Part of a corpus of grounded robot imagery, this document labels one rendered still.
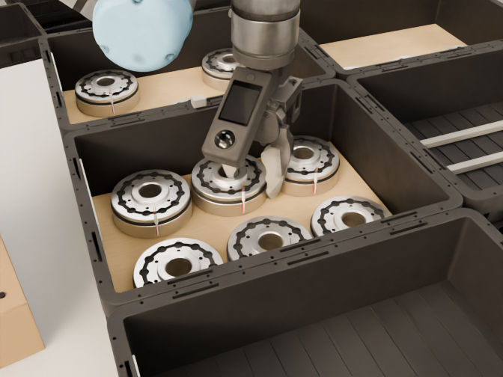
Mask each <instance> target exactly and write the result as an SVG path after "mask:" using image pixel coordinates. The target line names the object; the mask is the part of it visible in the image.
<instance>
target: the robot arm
mask: <svg viewBox="0 0 503 377"><path fill-rule="evenodd" d="M59 1H61V2H63V3H64V4H66V5H67V6H69V7H71V8H72V9H74V10H76V11H78V12H79V13H80V14H82V15H83V16H84V17H86V18H87V19H89V20H90V21H92V22H93V32H94V37H95V40H96V42H97V44H98V45H99V46H100V48H101V49H102V50H103V52H104V53H105V55H106V57H107V58H109V59H110V60H111V61H113V62H114V63H116V64H117V65H119V66H120V67H123V68H125V69H128V70H133V71H139V72H149V71H154V70H158V69H160V68H163V67H164V66H166V65H168V64H170V63H171V62H172V61H173V60H174V59H175V58H176V57H177V56H178V54H179V52H180V50H181V48H182V46H183V42H184V40H185V39H186V38H187V36H188V34H189V32H190V30H191V27H192V20H193V11H194V8H195V3H196V0H59ZM299 6H300V0H231V9H230V10H229V11H228V15H229V17H231V41H232V43H233V57H234V59H235V61H237V62H238V63H239V64H242V65H243V66H246V67H239V66H237V67H235V70H234V72H233V75H232V77H231V80H230V81H229V84H228V87H227V89H226V91H225V94H224V96H223V98H222V101H221V103H220V106H219V108H218V111H217V112H216V116H215V117H214V120H213V123H212V125H211V127H210V130H209V132H208V134H207V137H206V139H205V142H204V144H203V147H202V149H201V150H202V153H203V154H204V156H205V158H206V159H207V160H210V161H213V162H218V163H221V164H222V167H223V168H224V171H225V173H226V176H227V178H233V177H236V176H238V175H239V168H241V167H242V166H243V164H244V161H245V160H246V157H247V154H248V152H249V149H250V146H251V144H252V141H253V140H254V141H259V142H260V144H261V145H262V146H265V145H266V144H267V143H271V144H270V145H268V146H267V147H266V148H265V149H264V151H263V152H262V153H261V159H262V163H264V165H265V167H266V176H265V180H266V182H267V188H266V191H265V192H266V194H267V195H268V197H269V198H270V199H274V198H275V197H276V196H277V194H278V193H279V192H280V190H281V188H282V186H283V184H284V180H285V177H286V175H287V167H288V165H289V164H290V160H291V157H292V155H293V150H294V139H293V135H292V134H291V133H290V131H289V128H290V126H289V125H287V124H286V122H287V119H288V118H289V117H290V116H291V115H292V121H291V122H293V123H294V121H295V120H296V118H297V117H298V116H299V113H300V105H301V97H302V82H303V79H299V78H296V77H292V76H291V75H290V71H291V61H292V60H293V58H294V51H295V46H296V44H297V41H298V33H299V17H300V8H299ZM293 82H295V83H296V84H295V86H294V83H293ZM297 95H299V96H298V105H297V109H296V97H297ZM292 109H293V112H292Z"/></svg>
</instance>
